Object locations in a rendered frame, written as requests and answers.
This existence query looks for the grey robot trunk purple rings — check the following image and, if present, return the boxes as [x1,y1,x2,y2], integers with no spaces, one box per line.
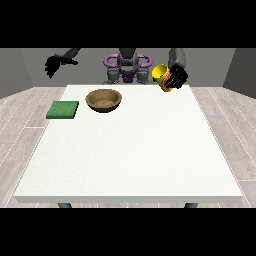
[102,48,154,86]

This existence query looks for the green square pad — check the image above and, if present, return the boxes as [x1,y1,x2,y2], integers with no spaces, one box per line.
[45,100,80,120]

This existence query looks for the brown wooden bowl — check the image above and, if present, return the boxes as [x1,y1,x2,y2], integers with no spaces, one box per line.
[85,88,123,114]

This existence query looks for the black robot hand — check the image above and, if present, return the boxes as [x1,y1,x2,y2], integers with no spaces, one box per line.
[163,63,189,90]
[44,55,79,80]

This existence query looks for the yellow cup with melon print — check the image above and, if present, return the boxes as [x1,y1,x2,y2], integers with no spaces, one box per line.
[151,63,174,93]

